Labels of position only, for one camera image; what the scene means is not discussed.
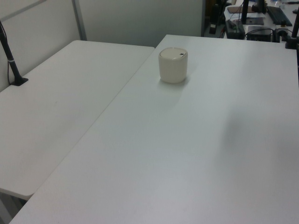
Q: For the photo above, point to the cream trash bin lid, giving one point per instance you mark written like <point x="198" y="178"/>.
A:
<point x="170" y="53"/>

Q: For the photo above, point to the cream plastic trash bin body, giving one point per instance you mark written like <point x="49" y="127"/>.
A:
<point x="173" y="71"/>

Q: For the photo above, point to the tall black device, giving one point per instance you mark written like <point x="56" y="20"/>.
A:
<point x="214" y="18"/>

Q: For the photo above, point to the black power supply box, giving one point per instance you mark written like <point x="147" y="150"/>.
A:
<point x="234" y="29"/>

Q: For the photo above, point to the brown tablet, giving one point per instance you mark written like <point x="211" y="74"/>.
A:
<point x="234" y="9"/>

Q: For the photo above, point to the black electronics box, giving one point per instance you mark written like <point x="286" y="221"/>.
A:
<point x="259" y="32"/>

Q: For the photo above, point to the black monitor pole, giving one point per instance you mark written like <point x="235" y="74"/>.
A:
<point x="245" y="11"/>

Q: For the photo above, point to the black pole stand with base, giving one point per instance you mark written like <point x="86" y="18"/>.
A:
<point x="9" y="58"/>

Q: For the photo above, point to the black keyboard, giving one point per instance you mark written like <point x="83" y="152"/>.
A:
<point x="279" y="15"/>

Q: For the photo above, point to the grey metal partition post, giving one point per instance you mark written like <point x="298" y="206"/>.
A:
<point x="79" y="21"/>

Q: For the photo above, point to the black clamp camera stand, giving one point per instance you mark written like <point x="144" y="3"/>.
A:
<point x="292" y="39"/>

